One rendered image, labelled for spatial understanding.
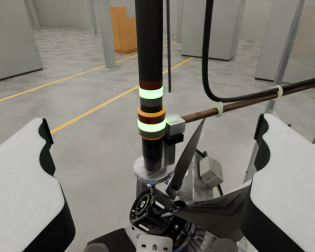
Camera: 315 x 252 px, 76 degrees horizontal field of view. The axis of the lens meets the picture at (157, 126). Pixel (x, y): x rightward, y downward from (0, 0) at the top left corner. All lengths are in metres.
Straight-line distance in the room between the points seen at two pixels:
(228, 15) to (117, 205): 6.47
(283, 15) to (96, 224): 5.27
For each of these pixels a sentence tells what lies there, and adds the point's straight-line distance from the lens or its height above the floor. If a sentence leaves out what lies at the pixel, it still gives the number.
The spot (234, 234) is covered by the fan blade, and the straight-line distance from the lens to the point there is 0.34.
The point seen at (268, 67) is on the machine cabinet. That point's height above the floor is 0.35.
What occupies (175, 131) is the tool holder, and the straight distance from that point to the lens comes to 0.33.
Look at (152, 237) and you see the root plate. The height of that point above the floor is 1.18.
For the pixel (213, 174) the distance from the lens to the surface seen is 0.84.
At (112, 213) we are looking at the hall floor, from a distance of 2.15.
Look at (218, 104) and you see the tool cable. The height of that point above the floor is 1.56.
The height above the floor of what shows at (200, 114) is 1.55.
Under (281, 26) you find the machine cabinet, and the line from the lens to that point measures 5.67.
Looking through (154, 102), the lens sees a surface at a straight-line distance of 0.29.
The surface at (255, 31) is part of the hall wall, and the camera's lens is 12.45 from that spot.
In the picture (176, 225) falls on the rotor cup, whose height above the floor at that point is 1.19.
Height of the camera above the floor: 1.72
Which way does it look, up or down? 31 degrees down
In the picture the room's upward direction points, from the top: straight up
